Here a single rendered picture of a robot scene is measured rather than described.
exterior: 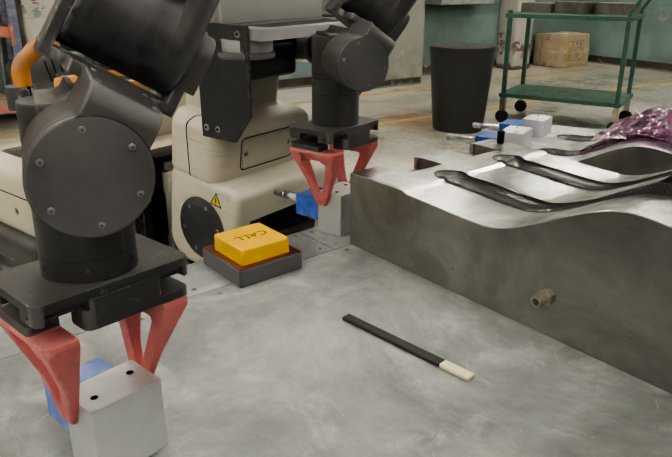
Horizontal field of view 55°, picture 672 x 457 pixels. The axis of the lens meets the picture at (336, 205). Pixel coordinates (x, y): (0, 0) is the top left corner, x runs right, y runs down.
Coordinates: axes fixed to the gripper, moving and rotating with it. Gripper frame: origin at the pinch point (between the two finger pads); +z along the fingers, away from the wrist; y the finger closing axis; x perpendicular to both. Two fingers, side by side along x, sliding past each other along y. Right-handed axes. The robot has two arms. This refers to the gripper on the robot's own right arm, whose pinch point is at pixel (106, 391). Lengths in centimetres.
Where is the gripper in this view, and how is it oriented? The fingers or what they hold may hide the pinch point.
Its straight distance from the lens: 47.0
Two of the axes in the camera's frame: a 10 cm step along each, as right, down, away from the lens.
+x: -7.5, -2.1, 6.3
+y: 6.6, -2.3, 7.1
